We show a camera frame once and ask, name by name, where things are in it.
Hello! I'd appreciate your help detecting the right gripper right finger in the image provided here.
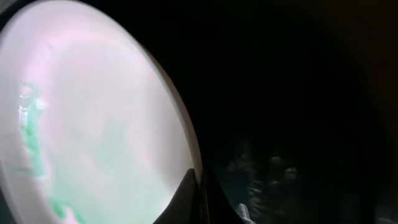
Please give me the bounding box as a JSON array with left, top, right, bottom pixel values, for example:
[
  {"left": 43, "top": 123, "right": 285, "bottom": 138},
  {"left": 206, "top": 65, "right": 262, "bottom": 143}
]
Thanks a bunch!
[{"left": 203, "top": 172, "right": 244, "bottom": 224}]

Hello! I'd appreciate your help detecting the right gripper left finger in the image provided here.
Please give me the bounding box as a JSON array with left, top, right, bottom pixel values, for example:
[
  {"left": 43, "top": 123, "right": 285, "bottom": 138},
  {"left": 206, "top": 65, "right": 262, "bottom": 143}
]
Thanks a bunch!
[{"left": 154, "top": 169, "right": 201, "bottom": 224}]

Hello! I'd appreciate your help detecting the white plate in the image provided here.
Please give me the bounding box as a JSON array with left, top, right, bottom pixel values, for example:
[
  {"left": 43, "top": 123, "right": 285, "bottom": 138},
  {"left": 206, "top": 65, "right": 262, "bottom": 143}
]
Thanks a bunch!
[{"left": 1, "top": 1, "right": 203, "bottom": 224}]

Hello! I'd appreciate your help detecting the round black tray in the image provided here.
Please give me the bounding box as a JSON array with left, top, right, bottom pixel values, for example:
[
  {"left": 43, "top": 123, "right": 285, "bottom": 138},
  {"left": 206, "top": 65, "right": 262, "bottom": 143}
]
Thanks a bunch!
[{"left": 79, "top": 1, "right": 397, "bottom": 223}]

